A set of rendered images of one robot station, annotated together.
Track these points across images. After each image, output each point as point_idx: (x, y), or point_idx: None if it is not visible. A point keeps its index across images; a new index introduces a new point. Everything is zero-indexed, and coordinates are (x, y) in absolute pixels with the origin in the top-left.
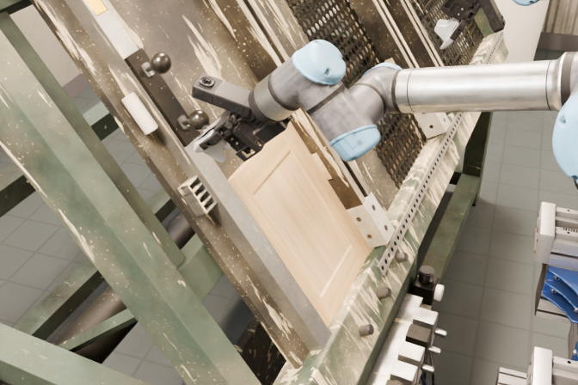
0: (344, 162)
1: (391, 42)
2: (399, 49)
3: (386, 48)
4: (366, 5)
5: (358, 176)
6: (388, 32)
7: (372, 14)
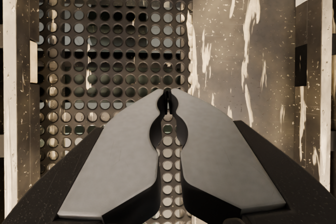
0: (331, 50)
1: (21, 106)
2: (17, 89)
3: (30, 100)
4: (26, 181)
5: (329, 22)
6: (19, 126)
7: (26, 165)
